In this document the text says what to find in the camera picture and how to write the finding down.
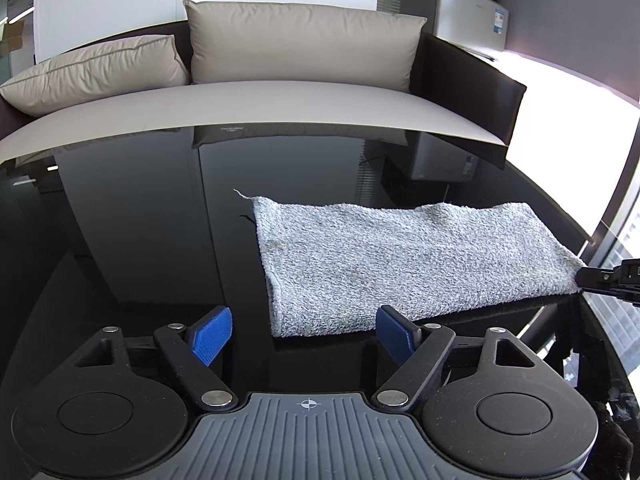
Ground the grey terry towel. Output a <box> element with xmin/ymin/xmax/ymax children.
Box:
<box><xmin>250</xmin><ymin>196</ymin><xmax>584</xmax><ymax>338</ymax></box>

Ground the dark sofa with beige seat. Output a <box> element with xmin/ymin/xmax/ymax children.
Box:
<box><xmin>1</xmin><ymin>22</ymin><xmax>526</xmax><ymax>166</ymax></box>

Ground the small beige side cushion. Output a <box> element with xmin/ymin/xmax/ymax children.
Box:
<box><xmin>1</xmin><ymin>35</ymin><xmax>190</xmax><ymax>117</ymax></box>

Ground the large beige back cushion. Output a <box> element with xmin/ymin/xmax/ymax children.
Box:
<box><xmin>183</xmin><ymin>0</ymin><xmax>427</xmax><ymax>92</ymax></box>

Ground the silver mini fridge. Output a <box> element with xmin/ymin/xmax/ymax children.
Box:
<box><xmin>400</xmin><ymin>0</ymin><xmax>509</xmax><ymax>58</ymax></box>

